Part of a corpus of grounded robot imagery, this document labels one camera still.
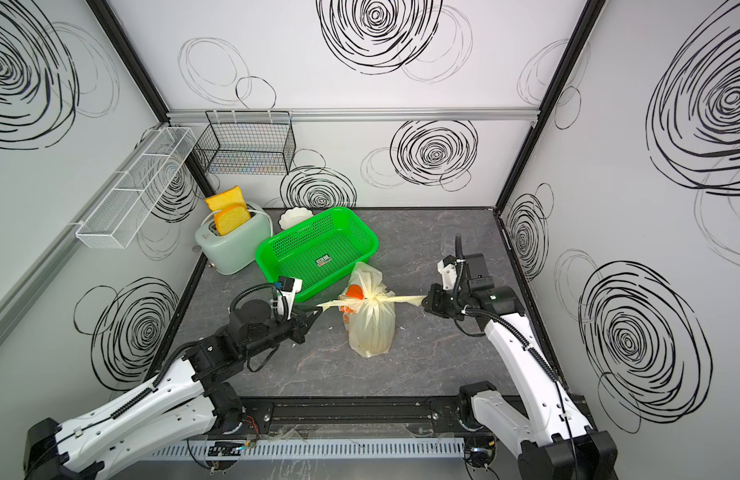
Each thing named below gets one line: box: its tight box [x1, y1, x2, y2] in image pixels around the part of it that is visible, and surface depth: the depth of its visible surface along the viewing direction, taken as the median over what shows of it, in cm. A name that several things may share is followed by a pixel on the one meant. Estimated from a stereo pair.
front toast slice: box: [214, 204, 251, 236], surface depth 93 cm
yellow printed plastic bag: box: [318, 262, 427, 358], surface depth 74 cm
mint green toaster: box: [195, 202, 272, 275], surface depth 96 cm
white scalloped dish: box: [279, 207, 314, 230], surface depth 118 cm
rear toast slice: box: [205, 185, 246, 212], surface depth 97 cm
